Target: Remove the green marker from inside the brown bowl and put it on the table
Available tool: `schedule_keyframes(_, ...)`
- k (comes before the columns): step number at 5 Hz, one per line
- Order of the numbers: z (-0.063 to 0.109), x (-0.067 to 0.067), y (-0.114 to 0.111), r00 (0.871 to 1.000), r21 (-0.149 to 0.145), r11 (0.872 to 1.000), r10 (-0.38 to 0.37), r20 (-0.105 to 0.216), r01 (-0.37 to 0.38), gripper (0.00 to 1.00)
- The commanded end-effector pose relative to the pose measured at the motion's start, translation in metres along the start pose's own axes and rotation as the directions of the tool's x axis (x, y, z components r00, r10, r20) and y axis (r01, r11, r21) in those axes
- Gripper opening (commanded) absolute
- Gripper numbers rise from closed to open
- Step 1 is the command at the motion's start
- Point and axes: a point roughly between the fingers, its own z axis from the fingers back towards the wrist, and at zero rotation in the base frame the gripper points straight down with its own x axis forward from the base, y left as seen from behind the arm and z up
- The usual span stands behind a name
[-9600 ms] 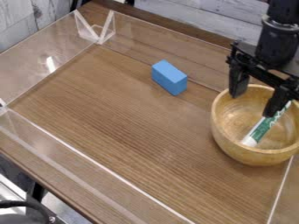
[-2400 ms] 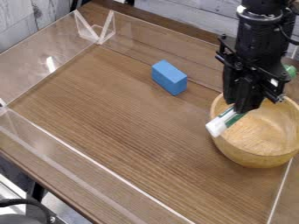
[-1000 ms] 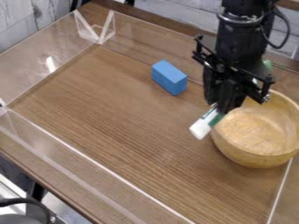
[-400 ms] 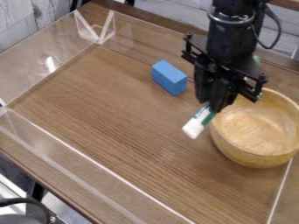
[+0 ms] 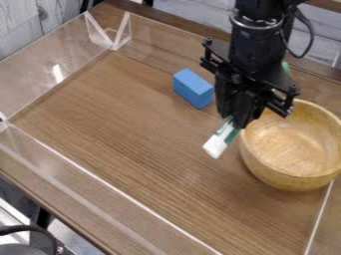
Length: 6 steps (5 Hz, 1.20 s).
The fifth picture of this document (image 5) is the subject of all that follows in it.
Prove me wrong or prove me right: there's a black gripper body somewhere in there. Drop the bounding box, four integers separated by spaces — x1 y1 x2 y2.
198 36 301 120

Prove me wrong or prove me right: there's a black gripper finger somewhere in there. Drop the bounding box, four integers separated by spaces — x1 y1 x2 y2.
232 90 265 129
214 73 241 119

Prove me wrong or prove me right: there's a green and white marker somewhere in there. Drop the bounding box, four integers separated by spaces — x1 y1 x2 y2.
202 62 298 158

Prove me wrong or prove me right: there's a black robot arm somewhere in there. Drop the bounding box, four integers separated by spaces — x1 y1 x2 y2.
200 0 311 128

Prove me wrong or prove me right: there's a brown wooden bowl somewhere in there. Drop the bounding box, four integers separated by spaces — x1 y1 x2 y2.
240 100 341 191

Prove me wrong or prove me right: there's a blue rectangular block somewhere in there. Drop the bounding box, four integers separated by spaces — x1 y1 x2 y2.
173 69 213 109

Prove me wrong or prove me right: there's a black metal base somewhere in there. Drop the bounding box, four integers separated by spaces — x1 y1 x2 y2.
0 238 79 255

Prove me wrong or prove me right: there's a clear acrylic tray wall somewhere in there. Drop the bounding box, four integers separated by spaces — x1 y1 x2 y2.
0 9 341 255

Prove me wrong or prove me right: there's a black cable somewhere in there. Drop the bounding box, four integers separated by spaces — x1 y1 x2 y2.
0 224 59 255

